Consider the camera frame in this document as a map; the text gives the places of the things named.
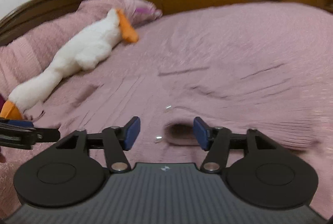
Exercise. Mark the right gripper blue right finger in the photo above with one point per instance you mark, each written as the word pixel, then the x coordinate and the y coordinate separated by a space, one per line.
pixel 216 142

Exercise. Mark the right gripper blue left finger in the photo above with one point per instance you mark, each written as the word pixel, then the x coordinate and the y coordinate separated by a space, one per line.
pixel 117 140

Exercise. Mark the dark wooden headboard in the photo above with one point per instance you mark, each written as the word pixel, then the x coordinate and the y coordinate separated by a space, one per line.
pixel 31 14

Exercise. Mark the pink floral bedspread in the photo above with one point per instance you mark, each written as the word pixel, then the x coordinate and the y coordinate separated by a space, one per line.
pixel 247 33

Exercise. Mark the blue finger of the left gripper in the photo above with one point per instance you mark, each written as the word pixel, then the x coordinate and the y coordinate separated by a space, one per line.
pixel 17 123

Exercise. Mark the white goose plush toy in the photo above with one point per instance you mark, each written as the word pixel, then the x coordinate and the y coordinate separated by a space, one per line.
pixel 83 52

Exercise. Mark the pink pillow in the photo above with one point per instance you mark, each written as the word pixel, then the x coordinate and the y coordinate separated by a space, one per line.
pixel 30 54

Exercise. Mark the pink knitted sweater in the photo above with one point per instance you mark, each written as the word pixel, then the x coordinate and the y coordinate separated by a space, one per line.
pixel 284 100

